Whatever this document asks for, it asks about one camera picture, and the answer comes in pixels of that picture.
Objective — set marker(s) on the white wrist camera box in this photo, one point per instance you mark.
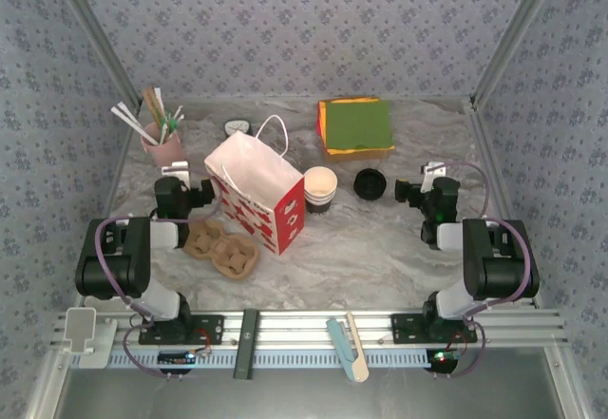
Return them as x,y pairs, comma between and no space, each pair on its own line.
173,169
430,177

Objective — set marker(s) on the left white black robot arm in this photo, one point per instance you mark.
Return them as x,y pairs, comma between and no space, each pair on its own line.
114,257

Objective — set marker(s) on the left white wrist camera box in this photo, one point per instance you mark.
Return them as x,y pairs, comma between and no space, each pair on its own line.
173,169

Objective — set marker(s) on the dark green flat bar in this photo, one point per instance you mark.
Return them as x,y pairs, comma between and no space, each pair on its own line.
247,343

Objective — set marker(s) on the green paper napkin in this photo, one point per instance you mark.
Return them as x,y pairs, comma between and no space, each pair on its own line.
361,124

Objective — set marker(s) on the brown pulp cup carrier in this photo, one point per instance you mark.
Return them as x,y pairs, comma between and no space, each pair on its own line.
221,250

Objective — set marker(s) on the yellow paper napkin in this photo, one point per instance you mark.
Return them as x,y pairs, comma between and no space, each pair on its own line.
324,119

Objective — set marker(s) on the white wrapped straw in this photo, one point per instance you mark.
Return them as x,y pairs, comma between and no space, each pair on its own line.
135,119
130,124

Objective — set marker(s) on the small circuit board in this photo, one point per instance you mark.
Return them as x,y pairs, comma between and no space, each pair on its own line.
442,359
173,358

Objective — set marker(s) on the stack of coloured napkins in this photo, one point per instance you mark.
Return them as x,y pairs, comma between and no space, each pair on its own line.
361,157

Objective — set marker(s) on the pink paper napkin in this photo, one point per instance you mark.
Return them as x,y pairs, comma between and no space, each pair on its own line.
318,124

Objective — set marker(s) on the small teal alarm clock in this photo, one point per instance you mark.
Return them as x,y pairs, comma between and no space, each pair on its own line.
237,127

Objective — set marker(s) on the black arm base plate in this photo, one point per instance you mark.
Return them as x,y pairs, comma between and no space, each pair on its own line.
404,329
214,329

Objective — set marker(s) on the black plastic cup lid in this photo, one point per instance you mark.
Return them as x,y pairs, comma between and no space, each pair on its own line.
370,185

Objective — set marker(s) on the wide aluminium base rail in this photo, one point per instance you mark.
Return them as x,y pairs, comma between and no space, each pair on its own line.
304,329

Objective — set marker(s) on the aluminium frame post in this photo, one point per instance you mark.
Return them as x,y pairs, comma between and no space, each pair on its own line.
93,24
518,24

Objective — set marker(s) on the white plastic bracket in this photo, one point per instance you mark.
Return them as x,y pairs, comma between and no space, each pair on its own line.
81,333

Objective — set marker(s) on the beige flat stick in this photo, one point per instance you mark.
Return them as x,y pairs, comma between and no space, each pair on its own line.
355,338

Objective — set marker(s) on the pink holder cup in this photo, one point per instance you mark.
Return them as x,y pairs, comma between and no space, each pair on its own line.
166,153

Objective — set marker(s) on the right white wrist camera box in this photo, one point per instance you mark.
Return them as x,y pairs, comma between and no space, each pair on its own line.
430,177

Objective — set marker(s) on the thin white stick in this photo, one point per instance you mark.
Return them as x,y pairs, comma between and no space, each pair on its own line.
177,112

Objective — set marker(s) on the red white paper bag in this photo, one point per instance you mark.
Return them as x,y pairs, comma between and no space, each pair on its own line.
252,172

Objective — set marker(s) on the light blue utility knife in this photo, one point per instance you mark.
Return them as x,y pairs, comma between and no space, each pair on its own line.
338,338

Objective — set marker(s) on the green plastic pick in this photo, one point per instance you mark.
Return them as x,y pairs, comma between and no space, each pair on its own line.
172,123

